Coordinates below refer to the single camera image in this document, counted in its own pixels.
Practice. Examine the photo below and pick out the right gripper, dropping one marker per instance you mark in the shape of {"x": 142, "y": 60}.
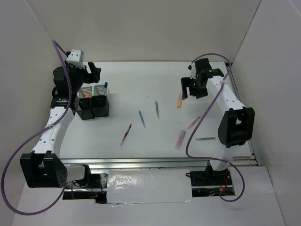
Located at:
{"x": 186, "y": 82}

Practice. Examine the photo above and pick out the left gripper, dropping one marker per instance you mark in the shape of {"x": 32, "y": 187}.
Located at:
{"x": 94, "y": 77}

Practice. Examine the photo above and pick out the blue whiteboard marker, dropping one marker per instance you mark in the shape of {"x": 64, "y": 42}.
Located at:
{"x": 105, "y": 88}

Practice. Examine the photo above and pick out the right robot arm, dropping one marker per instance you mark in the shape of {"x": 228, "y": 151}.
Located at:
{"x": 236, "y": 126}

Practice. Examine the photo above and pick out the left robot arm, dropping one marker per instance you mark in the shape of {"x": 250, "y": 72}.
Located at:
{"x": 42, "y": 166}

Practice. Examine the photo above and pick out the white container back right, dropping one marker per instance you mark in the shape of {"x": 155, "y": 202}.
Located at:
{"x": 98, "y": 89}

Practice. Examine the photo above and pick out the white container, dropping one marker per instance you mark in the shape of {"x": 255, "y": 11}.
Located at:
{"x": 98, "y": 89}
{"x": 83, "y": 91}

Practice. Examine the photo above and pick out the white container back left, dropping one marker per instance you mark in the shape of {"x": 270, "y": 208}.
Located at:
{"x": 83, "y": 91}

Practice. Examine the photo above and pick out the black container front right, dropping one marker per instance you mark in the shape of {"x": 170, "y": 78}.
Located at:
{"x": 100, "y": 106}

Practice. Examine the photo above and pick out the black container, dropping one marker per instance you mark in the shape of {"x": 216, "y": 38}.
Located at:
{"x": 100, "y": 106}
{"x": 84, "y": 109}

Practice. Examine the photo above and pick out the pink orange pen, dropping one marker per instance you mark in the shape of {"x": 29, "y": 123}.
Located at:
{"x": 194, "y": 122}

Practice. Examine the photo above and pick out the grey green pen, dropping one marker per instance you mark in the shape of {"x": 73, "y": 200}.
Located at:
{"x": 157, "y": 110}

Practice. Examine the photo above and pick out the black container front left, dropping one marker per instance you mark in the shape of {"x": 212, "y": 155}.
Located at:
{"x": 84, "y": 109}

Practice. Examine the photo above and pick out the purple pink highlighter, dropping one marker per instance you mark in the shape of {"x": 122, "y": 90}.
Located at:
{"x": 180, "y": 139}

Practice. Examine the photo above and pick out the light blue pen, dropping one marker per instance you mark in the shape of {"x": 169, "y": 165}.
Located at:
{"x": 142, "y": 119}

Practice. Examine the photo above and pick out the dark purple pen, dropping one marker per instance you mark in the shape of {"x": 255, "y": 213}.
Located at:
{"x": 205, "y": 138}

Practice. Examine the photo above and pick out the red pen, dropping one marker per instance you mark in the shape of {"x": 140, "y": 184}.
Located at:
{"x": 125, "y": 135}

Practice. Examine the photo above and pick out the white cover sheet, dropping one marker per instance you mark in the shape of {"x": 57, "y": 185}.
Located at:
{"x": 148, "y": 186}

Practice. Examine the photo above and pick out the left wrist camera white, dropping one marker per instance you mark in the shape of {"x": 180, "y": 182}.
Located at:
{"x": 75, "y": 58}

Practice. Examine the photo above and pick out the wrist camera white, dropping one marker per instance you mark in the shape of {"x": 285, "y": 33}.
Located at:
{"x": 75, "y": 58}
{"x": 193, "y": 73}

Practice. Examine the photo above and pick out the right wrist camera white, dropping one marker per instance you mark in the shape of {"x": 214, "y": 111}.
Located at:
{"x": 193, "y": 73}

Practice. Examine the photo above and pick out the aluminium rail frame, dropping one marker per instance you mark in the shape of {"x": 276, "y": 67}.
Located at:
{"x": 135, "y": 86}

